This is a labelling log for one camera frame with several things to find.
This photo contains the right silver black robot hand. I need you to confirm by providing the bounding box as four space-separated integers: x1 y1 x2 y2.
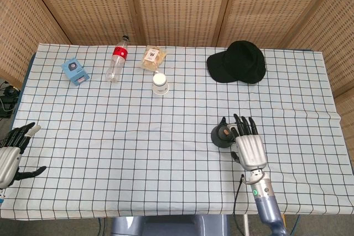
228 113 268 171

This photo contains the small blue cardboard box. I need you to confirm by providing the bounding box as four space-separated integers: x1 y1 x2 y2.
61 58 89 87

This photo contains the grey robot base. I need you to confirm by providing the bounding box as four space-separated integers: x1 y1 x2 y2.
110 214 230 236

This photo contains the clear bag of snacks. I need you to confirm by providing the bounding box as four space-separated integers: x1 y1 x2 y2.
139 45 168 71

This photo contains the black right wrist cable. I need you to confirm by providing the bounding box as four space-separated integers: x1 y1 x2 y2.
232 174 247 236

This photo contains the white paper cup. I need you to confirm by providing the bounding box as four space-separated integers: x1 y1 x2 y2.
152 72 169 96

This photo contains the black cables and power strip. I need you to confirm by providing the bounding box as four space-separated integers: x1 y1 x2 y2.
0 80 22 118

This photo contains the woven wooden folding screen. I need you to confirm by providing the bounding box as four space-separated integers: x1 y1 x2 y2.
0 0 354 98

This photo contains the black cast iron teapot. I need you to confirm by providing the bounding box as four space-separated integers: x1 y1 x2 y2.
211 116 239 149

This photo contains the light blue checkered tablecloth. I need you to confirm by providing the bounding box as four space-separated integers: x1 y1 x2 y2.
0 43 354 219

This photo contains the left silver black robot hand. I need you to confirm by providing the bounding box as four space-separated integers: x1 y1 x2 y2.
0 122 47 190

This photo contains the black baseball cap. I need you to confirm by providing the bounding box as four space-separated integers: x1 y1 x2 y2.
206 40 267 85

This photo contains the clear plastic bottle red label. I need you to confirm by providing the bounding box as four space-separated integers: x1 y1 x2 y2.
105 35 131 83

